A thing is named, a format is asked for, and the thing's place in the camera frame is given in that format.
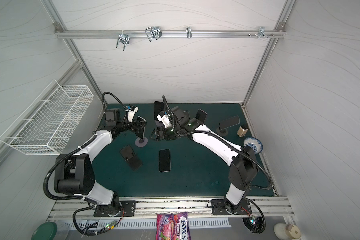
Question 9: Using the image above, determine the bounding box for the phone silver edge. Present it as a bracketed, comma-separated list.
[135, 116, 147, 139]

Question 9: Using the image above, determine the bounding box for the phone black landscape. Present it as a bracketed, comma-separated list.
[159, 149, 171, 173]

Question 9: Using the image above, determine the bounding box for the black folding phone stand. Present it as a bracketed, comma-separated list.
[120, 145, 143, 171]

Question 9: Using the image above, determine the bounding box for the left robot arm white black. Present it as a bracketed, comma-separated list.
[43, 109, 147, 217]

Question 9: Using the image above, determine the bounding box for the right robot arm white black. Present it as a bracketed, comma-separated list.
[151, 102, 273, 215]

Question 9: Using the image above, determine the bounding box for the left round grey stand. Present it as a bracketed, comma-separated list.
[135, 137, 148, 148]

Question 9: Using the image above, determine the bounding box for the right tilted black phone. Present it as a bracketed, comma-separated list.
[196, 109, 208, 124]

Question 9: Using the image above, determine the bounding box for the back upright black phone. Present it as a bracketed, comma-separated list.
[154, 101, 164, 121]

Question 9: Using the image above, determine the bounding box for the far right landscape phone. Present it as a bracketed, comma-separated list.
[219, 116, 240, 130]

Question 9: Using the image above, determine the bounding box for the small beige bottle black cap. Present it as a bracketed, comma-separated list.
[237, 123, 249, 138]

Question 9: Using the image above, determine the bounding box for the blue white ceramic bowl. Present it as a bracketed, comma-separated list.
[244, 137, 264, 154]

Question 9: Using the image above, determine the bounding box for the metal hook clamp left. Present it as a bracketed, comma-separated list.
[116, 31, 130, 51]

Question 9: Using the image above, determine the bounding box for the metal hook clamp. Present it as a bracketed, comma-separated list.
[145, 26, 163, 42]
[248, 27, 274, 39]
[116, 31, 130, 51]

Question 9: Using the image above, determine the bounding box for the purple Fox's candy bag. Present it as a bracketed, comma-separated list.
[156, 212, 191, 240]

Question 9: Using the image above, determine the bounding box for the metal hook clamp middle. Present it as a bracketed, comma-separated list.
[145, 26, 163, 42]

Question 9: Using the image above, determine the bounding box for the aluminium top crossbar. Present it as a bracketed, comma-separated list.
[55, 29, 286, 39]

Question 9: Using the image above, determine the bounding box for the white vented strip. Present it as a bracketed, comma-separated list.
[77, 218, 232, 230]

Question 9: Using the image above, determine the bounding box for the metal hook clamp right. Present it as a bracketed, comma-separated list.
[248, 27, 274, 39]

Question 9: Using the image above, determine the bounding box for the black fan at right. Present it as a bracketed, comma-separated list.
[243, 216, 266, 234]

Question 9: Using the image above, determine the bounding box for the green round lid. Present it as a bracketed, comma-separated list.
[31, 222, 58, 240]

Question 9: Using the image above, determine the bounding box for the white cup at corner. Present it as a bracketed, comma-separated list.
[274, 223, 302, 240]

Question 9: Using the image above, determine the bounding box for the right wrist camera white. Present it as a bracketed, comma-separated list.
[157, 111, 172, 128]

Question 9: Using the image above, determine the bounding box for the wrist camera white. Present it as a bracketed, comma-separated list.
[157, 111, 172, 128]
[126, 106, 139, 123]

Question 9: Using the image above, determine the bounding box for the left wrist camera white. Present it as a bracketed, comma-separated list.
[126, 106, 139, 123]

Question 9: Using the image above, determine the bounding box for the white wire basket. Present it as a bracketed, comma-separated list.
[0, 80, 94, 156]

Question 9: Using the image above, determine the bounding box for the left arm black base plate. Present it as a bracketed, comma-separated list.
[94, 201, 136, 218]

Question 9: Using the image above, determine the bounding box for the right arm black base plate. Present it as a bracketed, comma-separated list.
[207, 199, 253, 216]

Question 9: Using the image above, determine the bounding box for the metal ring hook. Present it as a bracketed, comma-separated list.
[186, 27, 192, 39]

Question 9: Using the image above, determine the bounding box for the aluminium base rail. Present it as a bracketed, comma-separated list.
[46, 196, 295, 221]

